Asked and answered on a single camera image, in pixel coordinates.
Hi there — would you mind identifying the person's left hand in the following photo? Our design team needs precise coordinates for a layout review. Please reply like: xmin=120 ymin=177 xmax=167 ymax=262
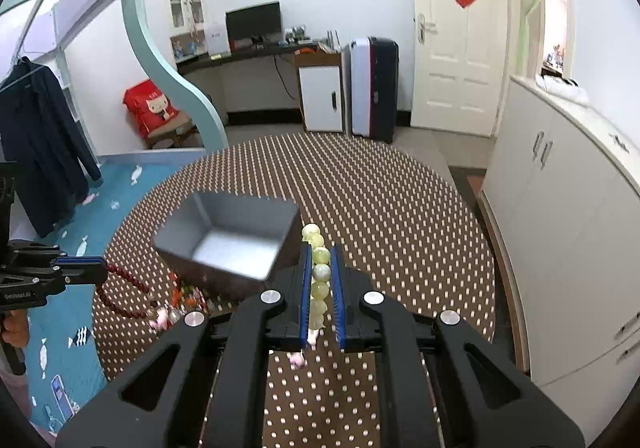
xmin=0 ymin=310 xmax=30 ymax=350

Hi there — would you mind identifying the black and white suitcase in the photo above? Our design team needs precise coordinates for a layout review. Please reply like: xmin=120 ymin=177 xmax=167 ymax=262
xmin=348 ymin=36 xmax=399 ymax=144

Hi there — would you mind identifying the small white cabinet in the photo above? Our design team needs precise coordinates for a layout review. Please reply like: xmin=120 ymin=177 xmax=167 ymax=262
xmin=295 ymin=50 xmax=346 ymax=134

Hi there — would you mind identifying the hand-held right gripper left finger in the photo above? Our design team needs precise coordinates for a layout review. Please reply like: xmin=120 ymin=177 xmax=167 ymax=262
xmin=56 ymin=240 xmax=313 ymax=448

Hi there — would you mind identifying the dark red bead bracelet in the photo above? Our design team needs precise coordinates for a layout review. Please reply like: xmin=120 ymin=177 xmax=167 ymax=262
xmin=94 ymin=264 xmax=161 ymax=326

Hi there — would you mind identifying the white sideboard cabinet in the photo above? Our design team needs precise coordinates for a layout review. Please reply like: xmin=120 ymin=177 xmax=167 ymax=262
xmin=477 ymin=73 xmax=640 ymax=434

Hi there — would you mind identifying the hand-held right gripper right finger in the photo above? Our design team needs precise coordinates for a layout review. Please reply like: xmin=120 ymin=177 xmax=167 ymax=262
xmin=330 ymin=244 xmax=586 ymax=448

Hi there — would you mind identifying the white door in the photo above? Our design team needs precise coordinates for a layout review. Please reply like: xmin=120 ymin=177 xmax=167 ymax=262
xmin=411 ymin=0 xmax=511 ymax=138

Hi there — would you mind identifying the dark desk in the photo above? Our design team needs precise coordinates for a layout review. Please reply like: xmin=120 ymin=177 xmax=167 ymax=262
xmin=176 ymin=42 xmax=321 ymax=75

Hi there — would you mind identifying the blue printed mat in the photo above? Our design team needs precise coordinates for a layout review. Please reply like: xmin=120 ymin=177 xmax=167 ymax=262
xmin=10 ymin=160 xmax=211 ymax=434

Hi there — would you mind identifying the colourful bead bracelet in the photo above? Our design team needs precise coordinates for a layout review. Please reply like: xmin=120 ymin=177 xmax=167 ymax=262
xmin=170 ymin=273 xmax=216 ymax=315

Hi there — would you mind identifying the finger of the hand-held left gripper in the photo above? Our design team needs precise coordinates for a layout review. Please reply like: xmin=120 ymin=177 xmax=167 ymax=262
xmin=52 ymin=255 xmax=109 ymax=285

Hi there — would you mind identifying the dark jacket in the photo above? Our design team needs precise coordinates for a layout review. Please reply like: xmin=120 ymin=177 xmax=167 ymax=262
xmin=0 ymin=57 xmax=103 ymax=239

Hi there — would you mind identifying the white glass door cabinet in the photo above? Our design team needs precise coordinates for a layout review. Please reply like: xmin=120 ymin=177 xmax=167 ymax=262
xmin=141 ymin=0 xmax=208 ymax=64

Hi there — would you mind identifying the silver metal tin box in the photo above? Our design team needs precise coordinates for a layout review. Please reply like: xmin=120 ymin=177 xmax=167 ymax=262
xmin=152 ymin=191 xmax=302 ymax=301

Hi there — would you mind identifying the white cloth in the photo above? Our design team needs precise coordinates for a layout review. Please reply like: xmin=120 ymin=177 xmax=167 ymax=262
xmin=537 ymin=73 xmax=591 ymax=104

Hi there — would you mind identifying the black computer monitor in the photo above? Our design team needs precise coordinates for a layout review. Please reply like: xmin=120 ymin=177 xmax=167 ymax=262
xmin=225 ymin=1 xmax=282 ymax=48

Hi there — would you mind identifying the wooden stool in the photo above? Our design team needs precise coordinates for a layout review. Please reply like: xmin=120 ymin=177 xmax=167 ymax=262
xmin=145 ymin=113 xmax=202 ymax=150

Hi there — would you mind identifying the teal loft bed frame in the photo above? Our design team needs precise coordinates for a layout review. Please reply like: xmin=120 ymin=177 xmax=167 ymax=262
xmin=0 ymin=0 xmax=228 ymax=151

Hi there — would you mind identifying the yellow bead bracelet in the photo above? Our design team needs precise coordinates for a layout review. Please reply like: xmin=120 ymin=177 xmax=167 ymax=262
xmin=300 ymin=223 xmax=332 ymax=346

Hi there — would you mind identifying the white paper bag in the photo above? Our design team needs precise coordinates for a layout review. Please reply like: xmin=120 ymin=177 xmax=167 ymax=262
xmin=206 ymin=22 xmax=232 ymax=57

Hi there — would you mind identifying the red printed bag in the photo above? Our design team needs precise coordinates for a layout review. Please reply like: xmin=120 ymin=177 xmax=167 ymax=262
xmin=123 ymin=79 xmax=181 ymax=139

